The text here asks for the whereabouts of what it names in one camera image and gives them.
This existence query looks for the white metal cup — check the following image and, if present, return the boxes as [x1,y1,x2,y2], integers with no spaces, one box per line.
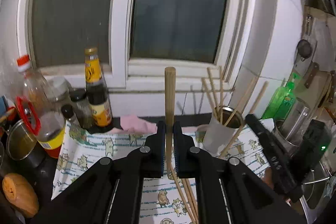
[202,106,243,156]

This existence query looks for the green dish soap bottle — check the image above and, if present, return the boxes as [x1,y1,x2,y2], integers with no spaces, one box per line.
[261,73,300,121]

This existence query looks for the white framed window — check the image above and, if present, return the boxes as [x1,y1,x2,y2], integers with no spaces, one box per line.
[17,0,255,92]

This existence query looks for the steel pot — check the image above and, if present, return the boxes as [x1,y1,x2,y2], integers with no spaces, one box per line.
[6,120,45,168]

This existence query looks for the cat patterned table cloth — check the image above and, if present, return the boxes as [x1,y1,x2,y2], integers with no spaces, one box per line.
[52,122,269,223]

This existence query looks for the clear oil bottle red handle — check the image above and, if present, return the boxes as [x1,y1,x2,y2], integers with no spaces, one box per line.
[15,55,65,159]

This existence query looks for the wooden chopstick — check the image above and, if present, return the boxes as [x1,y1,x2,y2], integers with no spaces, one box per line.
[165,67,176,174]
[219,80,270,159]
[182,178,198,223]
[201,65,224,124]
[170,165,196,224]

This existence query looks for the pink cloth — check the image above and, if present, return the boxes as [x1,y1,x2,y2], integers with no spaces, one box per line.
[112,114,198,135]

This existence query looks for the small glass jar black lid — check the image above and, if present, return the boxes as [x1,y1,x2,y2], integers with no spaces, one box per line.
[70,89,93,130]

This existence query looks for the small dark jar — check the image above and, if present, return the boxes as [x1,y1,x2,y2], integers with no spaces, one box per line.
[61,104,80,126]

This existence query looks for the person's right hand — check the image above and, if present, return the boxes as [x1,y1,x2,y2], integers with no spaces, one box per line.
[262,167,274,189]

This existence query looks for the orange pumpkin piece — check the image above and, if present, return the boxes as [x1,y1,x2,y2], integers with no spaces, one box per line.
[2,173,39,218]

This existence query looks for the dark oyster sauce bottle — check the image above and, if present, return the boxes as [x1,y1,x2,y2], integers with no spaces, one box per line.
[85,47,113,133]

